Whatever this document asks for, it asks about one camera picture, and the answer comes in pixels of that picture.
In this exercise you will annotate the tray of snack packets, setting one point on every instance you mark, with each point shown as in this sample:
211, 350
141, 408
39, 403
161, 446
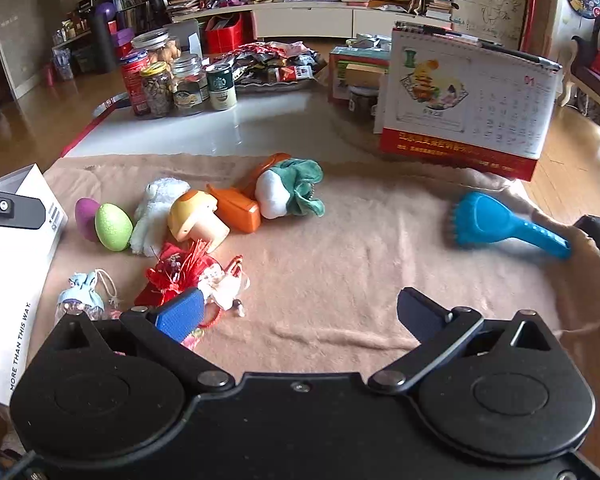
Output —
267, 66

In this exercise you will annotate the green starbucks can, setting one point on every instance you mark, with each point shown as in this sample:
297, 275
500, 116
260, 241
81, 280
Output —
221, 86

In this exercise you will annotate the white plush lamb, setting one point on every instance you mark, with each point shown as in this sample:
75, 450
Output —
152, 213

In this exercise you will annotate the green egg toy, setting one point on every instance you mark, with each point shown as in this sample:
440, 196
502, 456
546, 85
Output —
113, 227

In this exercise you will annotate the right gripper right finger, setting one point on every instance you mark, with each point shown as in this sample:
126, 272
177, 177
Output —
441, 334

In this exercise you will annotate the green product box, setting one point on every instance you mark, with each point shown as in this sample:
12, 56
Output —
354, 67

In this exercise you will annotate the beige blanket cloth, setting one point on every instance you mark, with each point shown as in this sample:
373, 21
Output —
520, 401

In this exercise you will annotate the floral fabric pillow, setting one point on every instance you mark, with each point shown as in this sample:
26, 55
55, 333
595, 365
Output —
192, 340

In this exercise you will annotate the purple egg toy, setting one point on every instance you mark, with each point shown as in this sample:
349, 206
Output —
85, 212

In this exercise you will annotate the blue herb sachet bag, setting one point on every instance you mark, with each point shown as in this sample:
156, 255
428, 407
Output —
93, 293

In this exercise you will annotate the red tin can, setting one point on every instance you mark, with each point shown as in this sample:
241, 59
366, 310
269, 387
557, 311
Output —
131, 66

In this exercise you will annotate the large glass jar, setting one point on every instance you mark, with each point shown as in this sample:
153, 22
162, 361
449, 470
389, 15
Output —
159, 45

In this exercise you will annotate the red tasseled charm bundle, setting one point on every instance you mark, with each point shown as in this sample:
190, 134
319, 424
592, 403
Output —
178, 270

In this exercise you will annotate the black cylinder roller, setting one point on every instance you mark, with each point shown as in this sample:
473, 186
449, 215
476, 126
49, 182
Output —
105, 58

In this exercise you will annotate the white green radish plush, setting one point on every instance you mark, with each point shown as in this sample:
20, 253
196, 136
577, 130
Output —
288, 189

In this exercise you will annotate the yellow lid nut jar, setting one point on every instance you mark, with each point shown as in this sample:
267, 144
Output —
156, 83

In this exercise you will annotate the yellow mushroom toy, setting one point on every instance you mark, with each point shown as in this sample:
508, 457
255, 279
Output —
192, 217

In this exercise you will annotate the desk calendar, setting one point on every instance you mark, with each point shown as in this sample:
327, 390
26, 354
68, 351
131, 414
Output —
461, 101

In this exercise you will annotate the blue plastic brush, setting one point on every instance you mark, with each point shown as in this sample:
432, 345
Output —
479, 219

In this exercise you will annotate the clear glass jar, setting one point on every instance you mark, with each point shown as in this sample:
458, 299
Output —
189, 85

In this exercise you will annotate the white low cabinet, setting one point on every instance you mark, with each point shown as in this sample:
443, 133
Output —
317, 18

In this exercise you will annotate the orange plastic clip toy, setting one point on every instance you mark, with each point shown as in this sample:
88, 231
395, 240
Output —
237, 205

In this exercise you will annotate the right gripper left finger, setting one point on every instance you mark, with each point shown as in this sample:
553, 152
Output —
161, 332

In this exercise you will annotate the white cardboard box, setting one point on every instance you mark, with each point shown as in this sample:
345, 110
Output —
25, 258

